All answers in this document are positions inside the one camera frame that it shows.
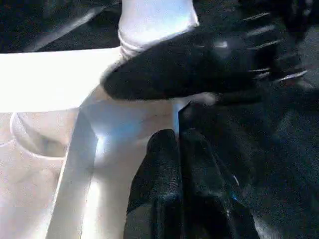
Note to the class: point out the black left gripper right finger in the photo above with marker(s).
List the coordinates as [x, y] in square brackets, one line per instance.
[209, 199]

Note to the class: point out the white plastic table leg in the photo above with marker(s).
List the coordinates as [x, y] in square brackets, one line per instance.
[149, 22]

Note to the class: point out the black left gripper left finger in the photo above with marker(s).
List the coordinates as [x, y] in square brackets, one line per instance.
[155, 199]

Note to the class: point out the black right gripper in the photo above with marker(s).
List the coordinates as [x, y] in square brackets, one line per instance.
[279, 45]

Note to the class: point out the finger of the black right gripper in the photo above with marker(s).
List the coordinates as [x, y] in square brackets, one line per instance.
[174, 69]

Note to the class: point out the black plastic mat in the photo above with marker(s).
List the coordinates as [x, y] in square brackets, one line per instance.
[279, 164]

